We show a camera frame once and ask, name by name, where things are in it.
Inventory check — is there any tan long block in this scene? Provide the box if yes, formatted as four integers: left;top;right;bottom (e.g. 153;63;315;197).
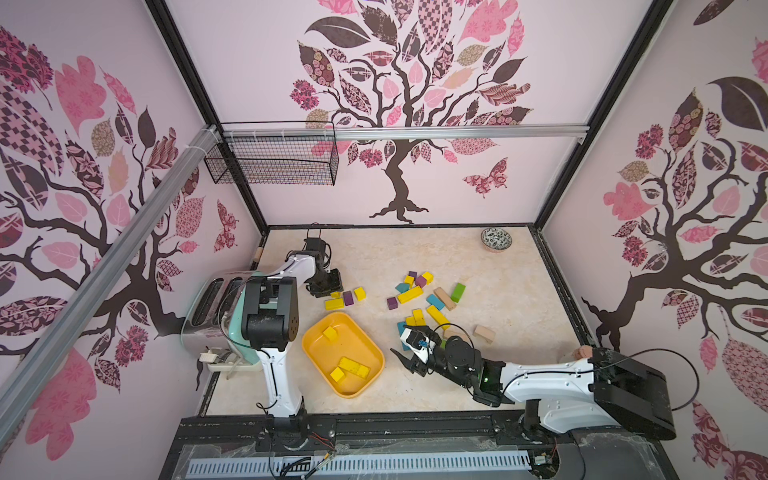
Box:
433;287;456;311

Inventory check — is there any aluminium frame rail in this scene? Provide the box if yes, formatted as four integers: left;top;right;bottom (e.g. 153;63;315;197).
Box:
1;125;220;444

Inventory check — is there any mint green toaster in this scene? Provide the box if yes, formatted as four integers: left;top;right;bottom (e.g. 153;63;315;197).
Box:
182;271;263;365

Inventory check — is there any beige wooden block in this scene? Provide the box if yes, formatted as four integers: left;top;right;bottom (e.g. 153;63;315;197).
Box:
474;325;496;344

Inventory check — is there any yellow plastic tray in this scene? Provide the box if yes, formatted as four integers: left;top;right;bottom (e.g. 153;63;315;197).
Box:
302;311;386;399

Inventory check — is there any yellow flat block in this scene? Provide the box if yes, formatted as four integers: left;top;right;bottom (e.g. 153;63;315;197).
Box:
324;298;346;311

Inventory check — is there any green block upper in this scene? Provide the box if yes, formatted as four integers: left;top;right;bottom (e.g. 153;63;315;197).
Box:
451;283;466;303

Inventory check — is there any black wire basket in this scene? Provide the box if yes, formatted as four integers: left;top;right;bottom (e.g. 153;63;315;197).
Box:
204;120;340;186

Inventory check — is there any purple triangle block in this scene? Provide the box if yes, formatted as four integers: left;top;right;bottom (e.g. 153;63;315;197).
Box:
342;291;355;307

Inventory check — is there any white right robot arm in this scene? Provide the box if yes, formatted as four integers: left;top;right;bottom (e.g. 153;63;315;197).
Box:
396;327;676;441

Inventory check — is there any long yellow block upper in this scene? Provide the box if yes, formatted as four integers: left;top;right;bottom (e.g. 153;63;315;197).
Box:
397;286;423;304

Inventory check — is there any patterned ceramic bowl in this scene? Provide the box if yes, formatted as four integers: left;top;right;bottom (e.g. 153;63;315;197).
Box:
480;227;513;253

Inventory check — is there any white cable duct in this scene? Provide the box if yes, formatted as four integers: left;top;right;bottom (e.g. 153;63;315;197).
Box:
181;451;531;479

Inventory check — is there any teal small block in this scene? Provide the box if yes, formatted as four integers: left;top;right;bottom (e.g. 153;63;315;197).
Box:
427;294;445;310

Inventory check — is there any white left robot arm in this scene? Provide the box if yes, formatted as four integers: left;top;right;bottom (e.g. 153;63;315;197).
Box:
235;236;343;421

